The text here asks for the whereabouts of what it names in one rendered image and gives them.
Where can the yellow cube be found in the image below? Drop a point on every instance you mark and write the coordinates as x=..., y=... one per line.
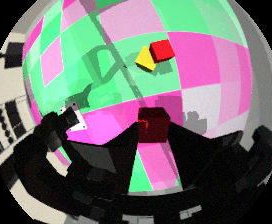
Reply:
x=144, y=60

